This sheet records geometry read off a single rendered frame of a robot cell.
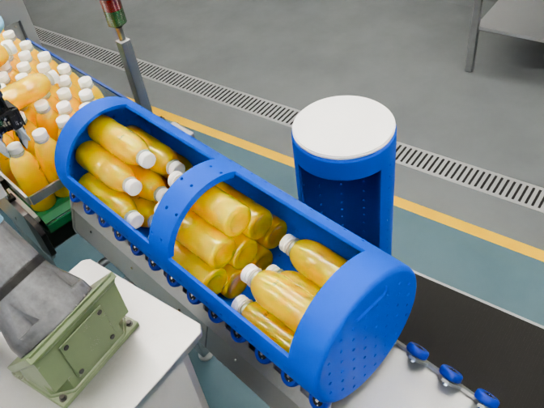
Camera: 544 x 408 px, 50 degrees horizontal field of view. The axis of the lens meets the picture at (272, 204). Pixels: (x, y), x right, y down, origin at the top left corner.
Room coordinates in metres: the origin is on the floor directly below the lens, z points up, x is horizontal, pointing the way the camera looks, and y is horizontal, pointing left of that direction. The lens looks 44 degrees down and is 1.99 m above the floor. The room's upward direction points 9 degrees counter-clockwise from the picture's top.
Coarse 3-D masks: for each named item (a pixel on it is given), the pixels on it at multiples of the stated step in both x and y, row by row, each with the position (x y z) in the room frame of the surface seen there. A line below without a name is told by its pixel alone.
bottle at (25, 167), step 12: (12, 156) 1.27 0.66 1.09; (24, 156) 1.28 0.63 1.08; (12, 168) 1.27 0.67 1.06; (24, 168) 1.26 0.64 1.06; (36, 168) 1.28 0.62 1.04; (24, 180) 1.26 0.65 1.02; (36, 180) 1.27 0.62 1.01; (24, 192) 1.26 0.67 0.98; (36, 204) 1.26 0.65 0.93; (48, 204) 1.26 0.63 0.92
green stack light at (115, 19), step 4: (104, 12) 1.80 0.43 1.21; (116, 12) 1.79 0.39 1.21; (120, 12) 1.80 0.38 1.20; (124, 12) 1.82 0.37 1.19; (104, 16) 1.81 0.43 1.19; (108, 16) 1.79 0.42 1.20; (112, 16) 1.79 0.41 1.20; (116, 16) 1.79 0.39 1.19; (120, 16) 1.80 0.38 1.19; (124, 16) 1.81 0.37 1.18; (108, 20) 1.80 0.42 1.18; (112, 20) 1.79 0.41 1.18; (116, 20) 1.79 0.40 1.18; (120, 20) 1.80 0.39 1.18; (124, 20) 1.81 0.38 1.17; (108, 24) 1.80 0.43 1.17; (112, 24) 1.79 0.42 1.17; (116, 24) 1.79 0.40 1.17; (120, 24) 1.79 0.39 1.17
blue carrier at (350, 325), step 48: (192, 144) 1.04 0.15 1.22; (192, 192) 0.87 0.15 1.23; (144, 240) 0.86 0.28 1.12; (336, 240) 0.80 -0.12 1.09; (192, 288) 0.74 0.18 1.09; (336, 288) 0.58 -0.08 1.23; (384, 288) 0.60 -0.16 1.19; (336, 336) 0.51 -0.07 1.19; (384, 336) 0.59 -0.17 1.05; (336, 384) 0.51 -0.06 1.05
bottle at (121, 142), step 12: (96, 120) 1.22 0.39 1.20; (108, 120) 1.21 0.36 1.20; (96, 132) 1.19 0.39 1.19; (108, 132) 1.16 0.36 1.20; (120, 132) 1.15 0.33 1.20; (132, 132) 1.16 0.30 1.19; (108, 144) 1.14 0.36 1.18; (120, 144) 1.11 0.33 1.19; (132, 144) 1.10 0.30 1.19; (144, 144) 1.11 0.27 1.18; (120, 156) 1.10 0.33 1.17; (132, 156) 1.08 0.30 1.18
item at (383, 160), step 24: (312, 168) 1.17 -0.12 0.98; (336, 168) 1.13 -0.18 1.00; (360, 168) 1.13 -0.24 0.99; (384, 168) 1.15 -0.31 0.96; (312, 192) 1.37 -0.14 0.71; (336, 192) 1.40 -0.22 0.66; (360, 192) 1.38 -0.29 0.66; (384, 192) 1.15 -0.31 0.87; (336, 216) 1.40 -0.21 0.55; (360, 216) 1.38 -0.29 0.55; (384, 216) 1.16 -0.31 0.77; (384, 240) 1.16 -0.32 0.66
